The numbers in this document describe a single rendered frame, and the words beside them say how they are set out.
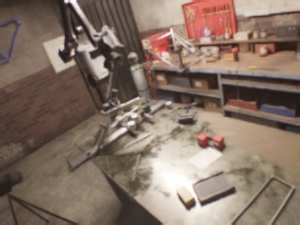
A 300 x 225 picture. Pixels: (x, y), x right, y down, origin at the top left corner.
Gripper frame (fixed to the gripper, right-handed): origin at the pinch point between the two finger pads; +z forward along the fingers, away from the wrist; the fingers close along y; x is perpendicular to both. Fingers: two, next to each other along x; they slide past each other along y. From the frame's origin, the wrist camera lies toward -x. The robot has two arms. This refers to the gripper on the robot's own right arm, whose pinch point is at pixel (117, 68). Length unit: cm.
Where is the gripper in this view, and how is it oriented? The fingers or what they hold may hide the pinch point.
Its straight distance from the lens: 133.4
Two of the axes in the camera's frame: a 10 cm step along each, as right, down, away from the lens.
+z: 6.2, 7.8, 0.7
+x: -5.3, 3.6, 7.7
